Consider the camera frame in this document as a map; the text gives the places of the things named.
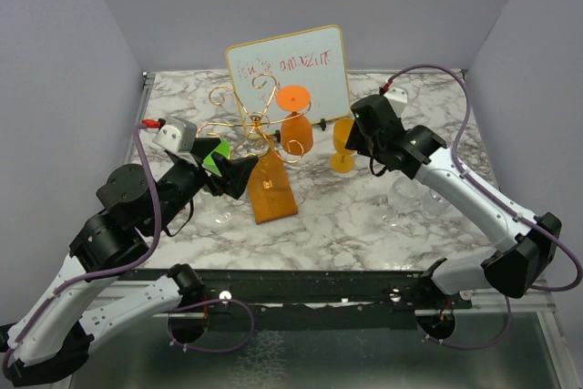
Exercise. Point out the clear wine glass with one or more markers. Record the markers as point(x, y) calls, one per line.
point(434, 205)
point(401, 199)
point(216, 209)

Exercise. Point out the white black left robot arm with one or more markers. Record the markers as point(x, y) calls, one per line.
point(56, 338)

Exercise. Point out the black mounting rail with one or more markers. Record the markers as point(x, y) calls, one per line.
point(318, 300)

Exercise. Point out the gold wire wine glass rack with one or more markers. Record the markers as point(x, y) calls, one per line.
point(261, 126)

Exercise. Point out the yellow plastic wine glass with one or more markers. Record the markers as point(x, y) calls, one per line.
point(342, 161)

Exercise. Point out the clear wine glass middle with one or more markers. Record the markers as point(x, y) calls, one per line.
point(401, 199)

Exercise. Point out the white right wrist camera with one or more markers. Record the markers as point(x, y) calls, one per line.
point(397, 97)

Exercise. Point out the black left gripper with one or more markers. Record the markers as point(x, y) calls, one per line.
point(236, 172)

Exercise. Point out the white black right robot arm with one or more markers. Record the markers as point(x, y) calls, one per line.
point(521, 241)

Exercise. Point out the clear wine glass left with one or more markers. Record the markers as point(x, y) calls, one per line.
point(216, 209)

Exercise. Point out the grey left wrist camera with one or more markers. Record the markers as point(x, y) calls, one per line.
point(177, 135)

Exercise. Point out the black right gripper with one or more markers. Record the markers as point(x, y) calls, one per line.
point(355, 139)

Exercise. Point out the orange plastic wine glass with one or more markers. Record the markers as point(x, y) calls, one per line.
point(296, 129)

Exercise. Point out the clear wine glass right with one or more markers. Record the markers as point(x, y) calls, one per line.
point(434, 205)

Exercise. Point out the yellow framed whiteboard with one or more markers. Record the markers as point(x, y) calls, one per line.
point(313, 59)

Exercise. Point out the wooden rack base board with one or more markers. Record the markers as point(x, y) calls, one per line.
point(269, 190)

